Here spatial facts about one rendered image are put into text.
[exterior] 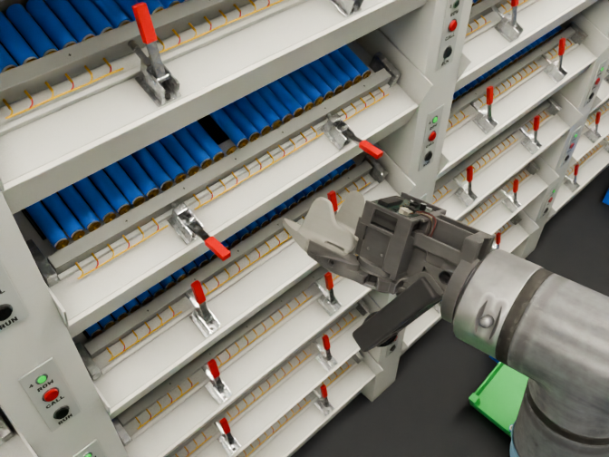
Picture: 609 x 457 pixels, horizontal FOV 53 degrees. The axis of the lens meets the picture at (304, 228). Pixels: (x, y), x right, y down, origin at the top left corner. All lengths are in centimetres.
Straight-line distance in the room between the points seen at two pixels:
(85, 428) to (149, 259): 25
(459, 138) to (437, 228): 68
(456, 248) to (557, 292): 10
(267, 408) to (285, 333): 21
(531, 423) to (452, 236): 18
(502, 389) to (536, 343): 123
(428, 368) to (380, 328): 117
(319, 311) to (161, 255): 49
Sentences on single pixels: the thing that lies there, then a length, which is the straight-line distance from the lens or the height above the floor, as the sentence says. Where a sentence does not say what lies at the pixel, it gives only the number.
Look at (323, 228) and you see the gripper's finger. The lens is 62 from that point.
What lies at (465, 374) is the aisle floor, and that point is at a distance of 180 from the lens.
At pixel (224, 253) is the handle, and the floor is 97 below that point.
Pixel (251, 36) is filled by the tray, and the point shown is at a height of 116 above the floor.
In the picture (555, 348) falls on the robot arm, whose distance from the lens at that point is 53.
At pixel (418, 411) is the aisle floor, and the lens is 172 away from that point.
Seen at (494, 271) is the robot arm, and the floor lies 110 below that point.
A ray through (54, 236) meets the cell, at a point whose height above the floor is 100.
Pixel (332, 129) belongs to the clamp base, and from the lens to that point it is 89.
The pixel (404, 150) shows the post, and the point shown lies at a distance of 106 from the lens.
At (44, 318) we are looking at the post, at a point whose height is 97.
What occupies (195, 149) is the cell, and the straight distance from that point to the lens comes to 81.
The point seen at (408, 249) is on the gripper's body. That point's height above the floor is 108.
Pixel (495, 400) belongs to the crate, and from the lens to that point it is 175.
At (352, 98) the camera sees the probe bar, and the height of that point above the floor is 99.
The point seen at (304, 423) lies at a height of 15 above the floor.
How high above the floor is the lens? 150
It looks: 46 degrees down
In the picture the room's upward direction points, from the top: straight up
